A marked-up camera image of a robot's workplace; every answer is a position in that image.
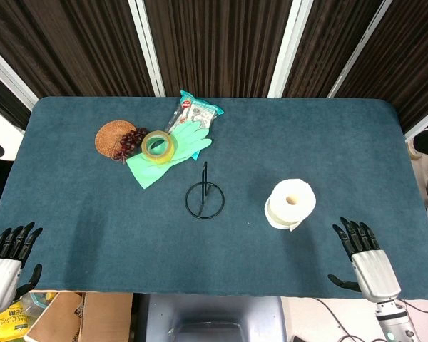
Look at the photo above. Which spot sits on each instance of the white toilet paper roll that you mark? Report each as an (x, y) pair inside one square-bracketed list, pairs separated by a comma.
[(290, 204)]

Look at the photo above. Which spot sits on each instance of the woven rattan coaster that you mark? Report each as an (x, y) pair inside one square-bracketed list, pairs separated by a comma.
[(110, 137)]

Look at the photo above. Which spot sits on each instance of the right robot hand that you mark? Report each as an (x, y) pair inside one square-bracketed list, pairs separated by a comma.
[(372, 269)]

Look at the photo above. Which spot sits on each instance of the black metal paper holder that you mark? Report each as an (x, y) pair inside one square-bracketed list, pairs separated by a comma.
[(204, 199)]

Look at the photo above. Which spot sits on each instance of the teal plastic snack package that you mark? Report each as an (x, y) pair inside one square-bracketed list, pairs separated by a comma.
[(194, 112)]

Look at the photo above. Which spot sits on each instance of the clear plastic container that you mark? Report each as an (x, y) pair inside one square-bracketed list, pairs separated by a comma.
[(39, 303)]

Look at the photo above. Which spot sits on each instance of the dark red grape bunch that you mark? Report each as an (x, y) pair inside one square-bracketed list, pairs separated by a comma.
[(130, 142)]

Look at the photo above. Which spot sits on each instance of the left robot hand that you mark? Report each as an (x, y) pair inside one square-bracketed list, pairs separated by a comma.
[(1, 276)]

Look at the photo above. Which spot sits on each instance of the blue table cloth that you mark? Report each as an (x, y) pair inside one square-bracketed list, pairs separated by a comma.
[(214, 249)]

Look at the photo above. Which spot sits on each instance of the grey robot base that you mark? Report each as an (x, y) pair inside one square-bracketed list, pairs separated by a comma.
[(214, 318)]

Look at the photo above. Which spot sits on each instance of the yellow plastic bag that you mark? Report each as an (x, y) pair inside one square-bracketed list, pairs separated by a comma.
[(12, 322)]

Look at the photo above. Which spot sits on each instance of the clear packing tape roll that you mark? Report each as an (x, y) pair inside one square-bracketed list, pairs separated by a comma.
[(159, 146)]

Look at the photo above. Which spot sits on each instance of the green rubber glove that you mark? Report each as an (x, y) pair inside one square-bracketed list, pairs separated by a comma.
[(164, 162)]

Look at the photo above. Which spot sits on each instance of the brown cardboard box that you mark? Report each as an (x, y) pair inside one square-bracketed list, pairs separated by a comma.
[(78, 317)]

